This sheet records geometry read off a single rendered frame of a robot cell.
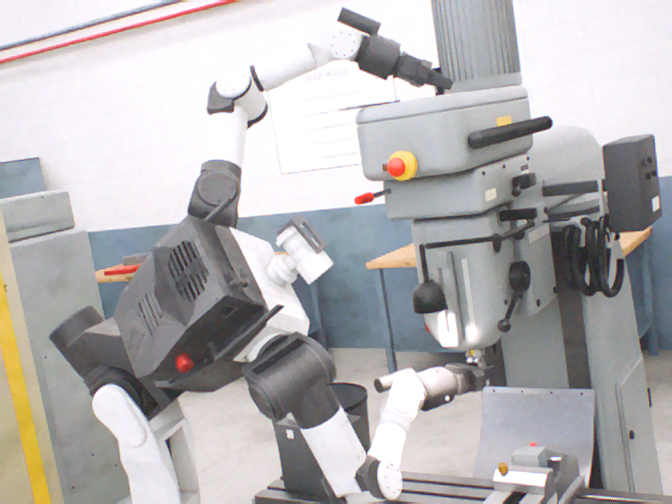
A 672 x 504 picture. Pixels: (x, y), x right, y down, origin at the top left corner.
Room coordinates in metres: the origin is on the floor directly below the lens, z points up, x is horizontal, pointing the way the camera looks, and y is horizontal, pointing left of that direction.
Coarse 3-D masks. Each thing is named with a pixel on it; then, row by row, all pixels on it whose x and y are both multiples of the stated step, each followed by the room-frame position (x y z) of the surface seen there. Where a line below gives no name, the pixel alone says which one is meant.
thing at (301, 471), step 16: (288, 416) 2.28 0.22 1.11; (352, 416) 2.23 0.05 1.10; (288, 432) 2.24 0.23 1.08; (288, 448) 2.25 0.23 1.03; (304, 448) 2.21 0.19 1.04; (288, 464) 2.25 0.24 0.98; (304, 464) 2.21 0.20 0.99; (288, 480) 2.26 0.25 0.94; (304, 480) 2.22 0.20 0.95; (320, 480) 2.18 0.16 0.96
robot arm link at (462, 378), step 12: (432, 372) 1.91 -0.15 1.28; (444, 372) 1.92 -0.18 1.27; (456, 372) 1.94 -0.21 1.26; (468, 372) 1.94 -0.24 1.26; (480, 372) 1.94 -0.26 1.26; (444, 384) 1.90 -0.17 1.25; (456, 384) 1.92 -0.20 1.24; (468, 384) 1.93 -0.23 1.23; (480, 384) 1.93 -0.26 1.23; (444, 396) 1.89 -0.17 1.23
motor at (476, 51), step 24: (432, 0) 2.20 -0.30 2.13; (456, 0) 2.13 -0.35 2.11; (480, 0) 2.12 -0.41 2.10; (504, 0) 2.15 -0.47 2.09; (456, 24) 2.14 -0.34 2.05; (480, 24) 2.12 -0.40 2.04; (504, 24) 2.14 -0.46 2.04; (456, 48) 2.14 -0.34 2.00; (480, 48) 2.12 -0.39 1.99; (504, 48) 2.13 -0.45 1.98; (456, 72) 2.15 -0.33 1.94; (480, 72) 2.12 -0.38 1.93; (504, 72) 2.13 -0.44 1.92
